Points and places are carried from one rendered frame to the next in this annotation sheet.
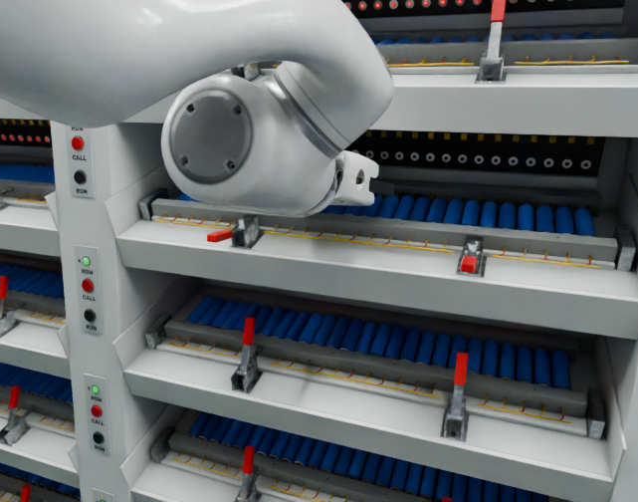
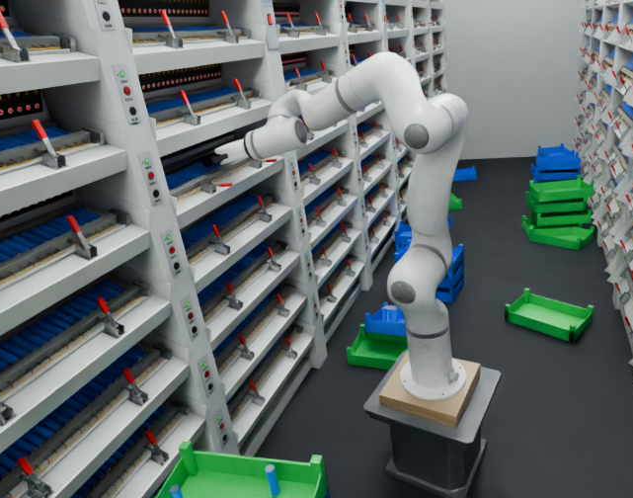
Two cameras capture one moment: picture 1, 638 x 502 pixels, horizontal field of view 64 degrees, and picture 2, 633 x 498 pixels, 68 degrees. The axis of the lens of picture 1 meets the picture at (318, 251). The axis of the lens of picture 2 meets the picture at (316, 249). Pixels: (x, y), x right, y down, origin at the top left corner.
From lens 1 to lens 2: 1.38 m
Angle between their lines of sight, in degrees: 79
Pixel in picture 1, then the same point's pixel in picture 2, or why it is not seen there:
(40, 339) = (140, 314)
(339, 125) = not seen: hidden behind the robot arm
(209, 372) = (210, 260)
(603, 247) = not seen: hidden behind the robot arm
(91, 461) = (193, 349)
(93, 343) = (179, 281)
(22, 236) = (126, 250)
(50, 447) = (161, 378)
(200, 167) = (302, 138)
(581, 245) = not seen: hidden behind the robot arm
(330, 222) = (220, 171)
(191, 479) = (213, 321)
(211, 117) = (299, 126)
